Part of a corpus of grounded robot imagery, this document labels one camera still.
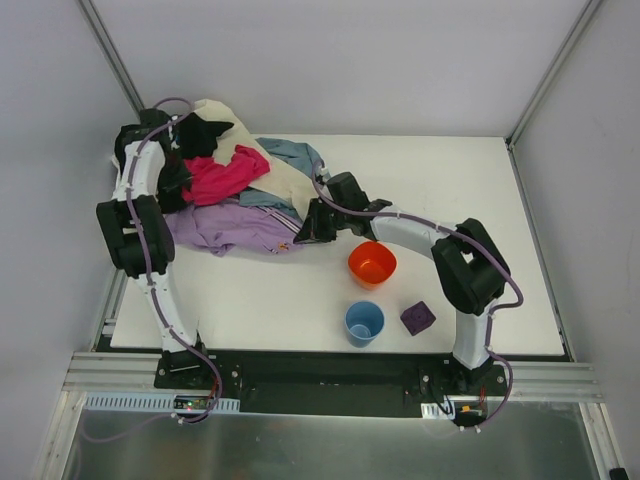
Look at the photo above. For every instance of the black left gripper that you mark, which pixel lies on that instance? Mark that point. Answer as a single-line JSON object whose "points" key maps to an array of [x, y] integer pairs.
{"points": [[201, 138]]}

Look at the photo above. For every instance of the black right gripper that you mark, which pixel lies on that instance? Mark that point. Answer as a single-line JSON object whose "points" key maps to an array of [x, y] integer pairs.
{"points": [[320, 220]]}

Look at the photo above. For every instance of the black cloth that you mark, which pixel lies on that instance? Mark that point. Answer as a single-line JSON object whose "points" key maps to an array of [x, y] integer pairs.
{"points": [[195, 137]]}

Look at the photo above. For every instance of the cream canvas cloth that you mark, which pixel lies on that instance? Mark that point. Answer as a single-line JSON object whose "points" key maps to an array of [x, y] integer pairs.
{"points": [[282, 180]]}

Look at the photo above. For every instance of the grey blue cloth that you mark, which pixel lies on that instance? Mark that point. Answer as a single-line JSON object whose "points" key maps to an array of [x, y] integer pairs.
{"points": [[300, 156]]}

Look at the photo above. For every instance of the magenta pink cloth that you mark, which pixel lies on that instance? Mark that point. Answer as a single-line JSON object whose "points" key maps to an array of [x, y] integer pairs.
{"points": [[212, 182]]}

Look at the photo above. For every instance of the lilac purple shirt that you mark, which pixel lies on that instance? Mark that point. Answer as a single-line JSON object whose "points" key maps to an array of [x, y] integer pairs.
{"points": [[220, 228]]}

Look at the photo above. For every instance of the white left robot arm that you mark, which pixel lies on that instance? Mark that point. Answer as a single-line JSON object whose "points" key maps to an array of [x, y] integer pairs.
{"points": [[150, 181]]}

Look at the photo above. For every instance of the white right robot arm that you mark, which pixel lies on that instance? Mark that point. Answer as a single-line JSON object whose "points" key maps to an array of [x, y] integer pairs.
{"points": [[471, 270]]}

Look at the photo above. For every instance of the blue white patterned cloth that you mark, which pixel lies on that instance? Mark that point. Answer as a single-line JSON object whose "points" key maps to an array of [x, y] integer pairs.
{"points": [[173, 133]]}

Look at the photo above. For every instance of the orange plastic cup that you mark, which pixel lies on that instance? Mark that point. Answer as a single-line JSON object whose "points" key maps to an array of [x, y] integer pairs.
{"points": [[371, 264]]}

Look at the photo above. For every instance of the blue plastic cup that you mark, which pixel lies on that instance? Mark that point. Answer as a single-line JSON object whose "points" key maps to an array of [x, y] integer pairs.
{"points": [[363, 321]]}

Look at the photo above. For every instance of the purple cube block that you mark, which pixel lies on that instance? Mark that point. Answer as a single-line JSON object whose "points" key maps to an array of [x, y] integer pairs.
{"points": [[417, 318]]}

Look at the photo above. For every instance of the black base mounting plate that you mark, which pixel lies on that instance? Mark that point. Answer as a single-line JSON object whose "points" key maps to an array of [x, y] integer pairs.
{"points": [[339, 384]]}

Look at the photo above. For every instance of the left aluminium corner post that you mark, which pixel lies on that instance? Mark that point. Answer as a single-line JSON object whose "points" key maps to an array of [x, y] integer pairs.
{"points": [[111, 54]]}

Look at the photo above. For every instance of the aluminium corner post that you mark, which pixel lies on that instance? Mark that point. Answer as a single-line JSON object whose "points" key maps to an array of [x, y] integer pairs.
{"points": [[111, 54], [585, 18]]}

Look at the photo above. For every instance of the right white cable duct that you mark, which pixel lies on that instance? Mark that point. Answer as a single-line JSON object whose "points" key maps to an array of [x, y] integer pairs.
{"points": [[436, 411]]}

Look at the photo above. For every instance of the white cable duct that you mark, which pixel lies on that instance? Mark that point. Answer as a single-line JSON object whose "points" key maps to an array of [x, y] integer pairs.
{"points": [[159, 403], [436, 411]]}

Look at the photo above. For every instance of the aluminium frame rail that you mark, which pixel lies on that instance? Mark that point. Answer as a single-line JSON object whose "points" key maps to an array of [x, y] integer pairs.
{"points": [[527, 380]]}

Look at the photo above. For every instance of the left white cable duct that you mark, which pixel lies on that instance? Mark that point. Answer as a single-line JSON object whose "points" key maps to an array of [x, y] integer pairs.
{"points": [[159, 403]]}

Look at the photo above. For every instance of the right aluminium corner post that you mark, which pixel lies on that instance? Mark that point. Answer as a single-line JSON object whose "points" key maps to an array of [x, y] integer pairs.
{"points": [[585, 18]]}

